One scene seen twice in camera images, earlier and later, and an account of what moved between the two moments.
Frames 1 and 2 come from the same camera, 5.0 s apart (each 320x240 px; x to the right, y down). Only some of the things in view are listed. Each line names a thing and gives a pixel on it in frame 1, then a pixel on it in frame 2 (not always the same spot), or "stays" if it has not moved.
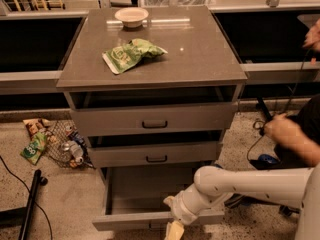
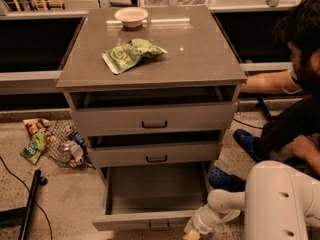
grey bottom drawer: x=135 y=199 stays
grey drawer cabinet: x=152 y=86 stays
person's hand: x=284 y=130 to x=302 y=146
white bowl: x=131 y=17 stays
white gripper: x=180 y=206 to x=197 y=223
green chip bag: x=125 y=57 stays
